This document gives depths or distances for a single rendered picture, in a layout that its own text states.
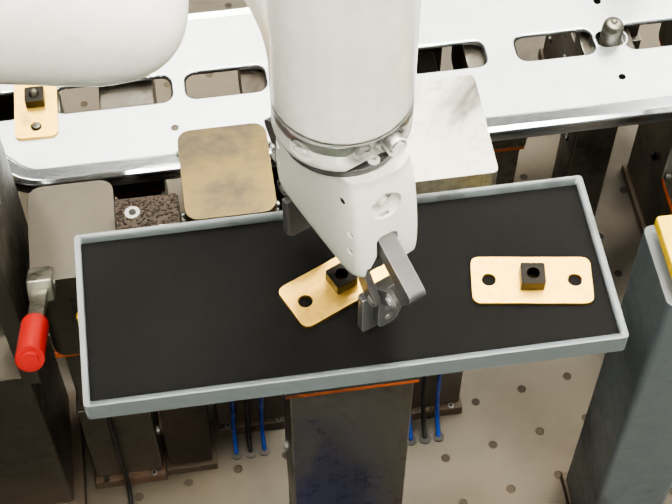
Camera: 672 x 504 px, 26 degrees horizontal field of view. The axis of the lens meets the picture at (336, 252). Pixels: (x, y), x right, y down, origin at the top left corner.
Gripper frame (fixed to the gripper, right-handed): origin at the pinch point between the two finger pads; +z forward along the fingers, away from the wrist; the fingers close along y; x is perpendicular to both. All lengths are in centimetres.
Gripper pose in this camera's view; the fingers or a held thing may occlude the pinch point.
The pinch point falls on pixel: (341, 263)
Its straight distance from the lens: 99.3
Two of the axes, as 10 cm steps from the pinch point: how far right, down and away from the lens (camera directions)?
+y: -5.5, -7.0, 4.6
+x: -8.4, 4.6, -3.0
